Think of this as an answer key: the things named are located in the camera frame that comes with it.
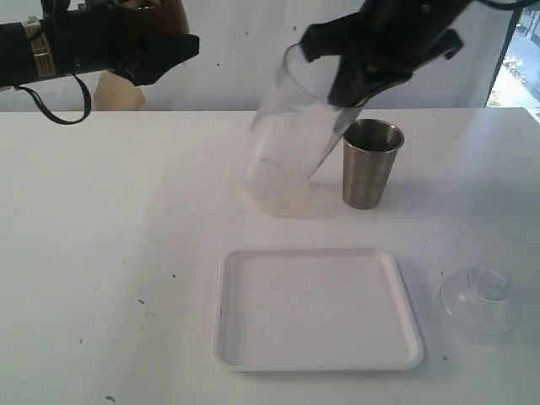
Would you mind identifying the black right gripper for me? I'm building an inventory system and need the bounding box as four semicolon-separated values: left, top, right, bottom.
300;1;471;108

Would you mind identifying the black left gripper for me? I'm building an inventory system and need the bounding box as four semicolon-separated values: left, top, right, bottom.
40;1;200;86

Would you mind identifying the brown wooden cup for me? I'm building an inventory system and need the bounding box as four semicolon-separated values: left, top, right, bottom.
119;0;190;40

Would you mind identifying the clear plastic shaker body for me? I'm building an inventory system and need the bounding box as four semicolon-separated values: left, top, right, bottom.
249;44;359;181

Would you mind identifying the stainless steel cup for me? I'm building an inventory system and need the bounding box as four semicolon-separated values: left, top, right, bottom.
343;119;404;210

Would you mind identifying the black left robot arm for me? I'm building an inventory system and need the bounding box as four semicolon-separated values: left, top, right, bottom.
1;1;200;87

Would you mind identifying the clear plastic shaker lid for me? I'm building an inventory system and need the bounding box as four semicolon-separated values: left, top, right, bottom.
439;261;520;337

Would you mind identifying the translucent plastic cup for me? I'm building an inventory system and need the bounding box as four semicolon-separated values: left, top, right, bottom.
243;159;312;219

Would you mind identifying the white plastic tray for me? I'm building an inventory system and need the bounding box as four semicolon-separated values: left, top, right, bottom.
212;246;424;373

